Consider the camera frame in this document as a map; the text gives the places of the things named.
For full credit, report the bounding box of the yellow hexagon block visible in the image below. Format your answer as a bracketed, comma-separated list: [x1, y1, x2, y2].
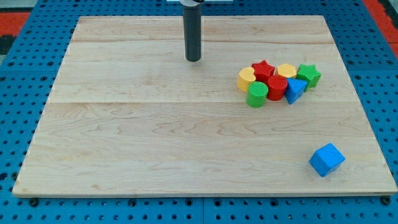
[276, 63, 297, 78]

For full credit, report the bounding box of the wooden board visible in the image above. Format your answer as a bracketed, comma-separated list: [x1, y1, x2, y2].
[13, 16, 397, 198]

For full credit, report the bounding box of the yellow heart block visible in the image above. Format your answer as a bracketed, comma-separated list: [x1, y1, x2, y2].
[237, 67, 256, 92]

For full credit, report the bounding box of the red star block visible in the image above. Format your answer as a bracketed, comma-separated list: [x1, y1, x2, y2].
[251, 60, 275, 84]

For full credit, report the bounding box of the green cylinder block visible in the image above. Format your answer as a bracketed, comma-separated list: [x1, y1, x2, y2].
[246, 82, 269, 108]

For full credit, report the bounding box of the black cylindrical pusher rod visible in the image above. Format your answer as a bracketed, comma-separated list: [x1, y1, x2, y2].
[182, 0, 202, 62]

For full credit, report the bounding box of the green star block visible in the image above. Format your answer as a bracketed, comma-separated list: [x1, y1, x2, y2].
[296, 64, 322, 91]

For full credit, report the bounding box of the blue triangle block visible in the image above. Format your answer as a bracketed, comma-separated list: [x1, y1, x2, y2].
[284, 78, 308, 105]

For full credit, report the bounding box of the red cylinder block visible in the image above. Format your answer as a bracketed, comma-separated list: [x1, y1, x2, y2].
[267, 75, 288, 101]

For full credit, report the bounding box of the blue cube block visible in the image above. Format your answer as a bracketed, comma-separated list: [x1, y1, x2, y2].
[308, 143, 345, 177]

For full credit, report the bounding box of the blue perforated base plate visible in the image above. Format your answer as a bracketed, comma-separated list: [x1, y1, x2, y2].
[1, 0, 397, 223]

